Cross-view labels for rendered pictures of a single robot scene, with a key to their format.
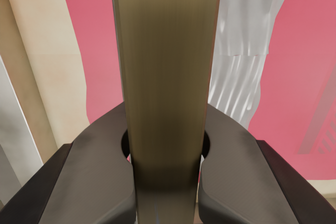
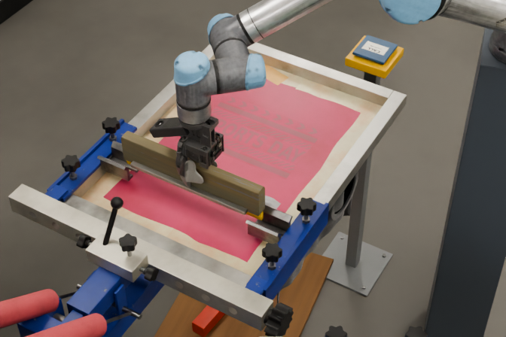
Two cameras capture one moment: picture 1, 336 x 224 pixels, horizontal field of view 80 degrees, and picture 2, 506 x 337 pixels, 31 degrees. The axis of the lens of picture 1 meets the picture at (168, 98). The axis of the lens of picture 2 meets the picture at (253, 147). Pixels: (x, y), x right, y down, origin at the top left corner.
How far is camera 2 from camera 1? 2.14 m
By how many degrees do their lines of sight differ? 63
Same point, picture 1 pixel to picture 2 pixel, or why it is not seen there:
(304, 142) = (279, 174)
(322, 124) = (271, 166)
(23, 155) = (193, 256)
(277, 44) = not seen: hidden behind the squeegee
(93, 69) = (181, 228)
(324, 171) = (310, 169)
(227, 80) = not seen: hidden behind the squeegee
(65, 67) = (174, 235)
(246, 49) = not seen: hidden behind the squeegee
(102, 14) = (166, 214)
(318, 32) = (220, 162)
